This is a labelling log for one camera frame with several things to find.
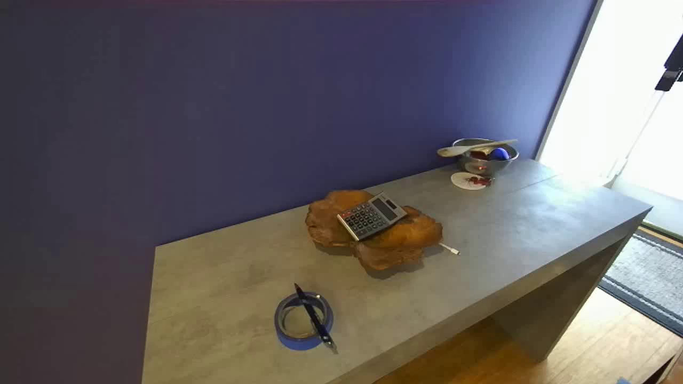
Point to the black pen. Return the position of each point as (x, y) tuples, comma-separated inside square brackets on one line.
[(314, 318)]

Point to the wooden spoon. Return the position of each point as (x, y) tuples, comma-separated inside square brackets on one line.
[(455, 150)]

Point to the white round coaster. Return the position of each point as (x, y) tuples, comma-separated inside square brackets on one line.
[(467, 182)]

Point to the grey calculator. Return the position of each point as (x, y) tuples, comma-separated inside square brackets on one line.
[(370, 216)]

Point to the blue object in bowl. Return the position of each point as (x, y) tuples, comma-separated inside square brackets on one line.
[(502, 155)]

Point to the blue tape roll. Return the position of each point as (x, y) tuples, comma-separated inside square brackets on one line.
[(288, 333)]

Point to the brown wooden tray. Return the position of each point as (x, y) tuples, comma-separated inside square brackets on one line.
[(397, 246)]

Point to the metal bowl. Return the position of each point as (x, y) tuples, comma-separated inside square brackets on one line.
[(479, 167)]

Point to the small white stick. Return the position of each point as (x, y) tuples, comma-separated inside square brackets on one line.
[(449, 248)]

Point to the grey concrete table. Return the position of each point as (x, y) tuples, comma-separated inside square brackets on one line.
[(513, 227)]

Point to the grey door mat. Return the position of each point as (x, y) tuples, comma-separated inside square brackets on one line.
[(651, 273)]

